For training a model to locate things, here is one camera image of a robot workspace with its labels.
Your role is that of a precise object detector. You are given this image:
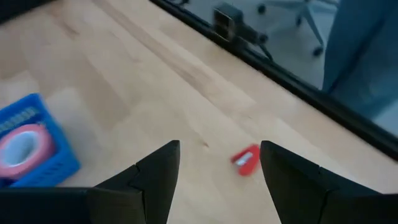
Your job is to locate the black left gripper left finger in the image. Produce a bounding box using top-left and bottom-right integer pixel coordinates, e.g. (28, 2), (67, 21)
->
(86, 139), (181, 224)

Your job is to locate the pink tape roll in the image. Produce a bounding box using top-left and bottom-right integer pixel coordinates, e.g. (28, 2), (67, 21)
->
(0, 123), (57, 181)

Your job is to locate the black table clamp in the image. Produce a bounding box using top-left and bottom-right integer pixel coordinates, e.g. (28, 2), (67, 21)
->
(212, 2), (275, 62)

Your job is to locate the grey blue fabric panel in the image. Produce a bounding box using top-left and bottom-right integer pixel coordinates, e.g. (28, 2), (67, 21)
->
(321, 0), (398, 121)

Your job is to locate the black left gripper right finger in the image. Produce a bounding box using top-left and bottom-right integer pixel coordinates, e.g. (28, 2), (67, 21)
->
(259, 140), (382, 224)

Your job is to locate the red stapler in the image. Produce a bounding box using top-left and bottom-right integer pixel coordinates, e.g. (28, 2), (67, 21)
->
(229, 143), (261, 177)

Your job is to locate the blue plastic basket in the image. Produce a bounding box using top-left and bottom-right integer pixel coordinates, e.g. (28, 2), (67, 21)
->
(0, 92), (82, 189)

